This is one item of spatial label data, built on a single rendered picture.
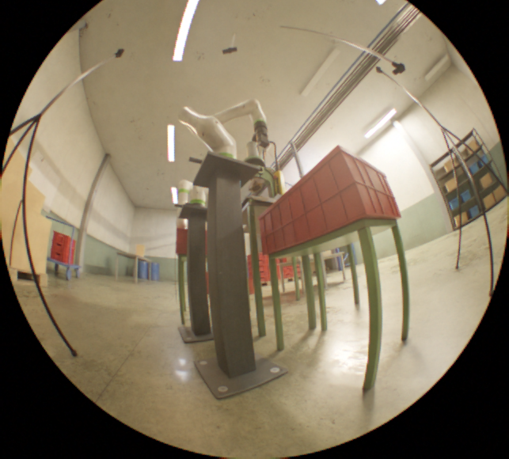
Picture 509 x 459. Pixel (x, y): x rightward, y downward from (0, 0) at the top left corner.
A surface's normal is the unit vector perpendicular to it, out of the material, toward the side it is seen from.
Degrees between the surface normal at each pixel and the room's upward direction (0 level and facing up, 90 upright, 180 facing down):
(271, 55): 180
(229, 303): 90
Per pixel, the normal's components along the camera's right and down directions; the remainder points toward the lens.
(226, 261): 0.54, -0.40
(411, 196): -0.92, -0.08
